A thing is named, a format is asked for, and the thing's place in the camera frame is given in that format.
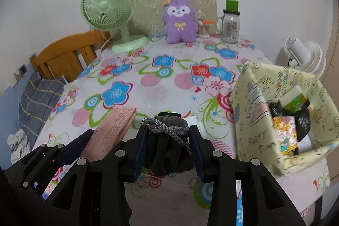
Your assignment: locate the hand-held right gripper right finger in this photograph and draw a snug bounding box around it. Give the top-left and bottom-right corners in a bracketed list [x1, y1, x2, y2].
[189, 125, 305, 226]

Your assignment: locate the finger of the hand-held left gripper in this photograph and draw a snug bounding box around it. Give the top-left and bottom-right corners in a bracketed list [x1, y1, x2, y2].
[4, 130, 96, 205]

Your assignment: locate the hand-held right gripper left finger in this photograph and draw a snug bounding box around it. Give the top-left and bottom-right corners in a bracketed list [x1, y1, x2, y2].
[45, 125, 149, 226]

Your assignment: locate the grey drawstring pouch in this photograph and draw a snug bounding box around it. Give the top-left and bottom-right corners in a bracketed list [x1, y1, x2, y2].
[140, 111, 196, 176]

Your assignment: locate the pink packet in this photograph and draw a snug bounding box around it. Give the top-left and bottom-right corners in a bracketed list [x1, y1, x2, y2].
[79, 105, 139, 160]

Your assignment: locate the yellow printed storage box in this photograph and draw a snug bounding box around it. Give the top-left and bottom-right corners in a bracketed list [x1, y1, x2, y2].
[229, 60, 339, 176]

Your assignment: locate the colourful cartoon tissue packet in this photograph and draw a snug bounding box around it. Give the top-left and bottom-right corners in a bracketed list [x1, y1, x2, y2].
[272, 115, 299, 156]

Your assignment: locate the black plastic bag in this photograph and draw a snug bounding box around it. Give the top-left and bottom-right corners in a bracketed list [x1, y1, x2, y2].
[269, 101, 311, 142]

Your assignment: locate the green and white packet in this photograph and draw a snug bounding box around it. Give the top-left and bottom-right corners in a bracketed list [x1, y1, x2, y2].
[279, 84, 310, 112]

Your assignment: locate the grey plaid bedding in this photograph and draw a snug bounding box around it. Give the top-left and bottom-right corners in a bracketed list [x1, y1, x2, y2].
[18, 71, 65, 142]

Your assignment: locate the white crumpled cloth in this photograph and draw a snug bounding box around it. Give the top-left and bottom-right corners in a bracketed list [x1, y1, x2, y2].
[7, 129, 31, 163]

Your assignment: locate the floral tablecloth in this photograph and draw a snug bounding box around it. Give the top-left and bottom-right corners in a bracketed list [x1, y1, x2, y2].
[33, 33, 331, 226]

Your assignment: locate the wooden chair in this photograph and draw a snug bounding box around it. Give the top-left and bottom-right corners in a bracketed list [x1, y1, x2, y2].
[29, 29, 112, 83]

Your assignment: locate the small jar orange lid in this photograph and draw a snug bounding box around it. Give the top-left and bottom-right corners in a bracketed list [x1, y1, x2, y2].
[197, 18, 214, 38]

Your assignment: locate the purple plush toy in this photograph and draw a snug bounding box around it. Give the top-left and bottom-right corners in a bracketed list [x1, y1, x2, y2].
[162, 0, 199, 44]

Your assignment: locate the glass mug jar green lid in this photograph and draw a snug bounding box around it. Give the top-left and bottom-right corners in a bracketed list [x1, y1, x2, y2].
[216, 0, 241, 44]

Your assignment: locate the green desk fan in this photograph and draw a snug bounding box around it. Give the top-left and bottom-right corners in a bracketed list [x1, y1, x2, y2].
[80, 0, 149, 53]

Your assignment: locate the white standing fan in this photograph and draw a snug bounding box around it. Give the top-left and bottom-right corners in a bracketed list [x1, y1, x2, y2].
[285, 34, 327, 75]

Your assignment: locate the beige door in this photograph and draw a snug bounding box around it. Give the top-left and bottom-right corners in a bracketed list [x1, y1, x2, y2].
[328, 0, 339, 83]

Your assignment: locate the pale desk fan cord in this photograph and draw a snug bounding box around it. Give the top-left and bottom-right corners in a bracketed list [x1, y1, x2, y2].
[101, 31, 113, 52]

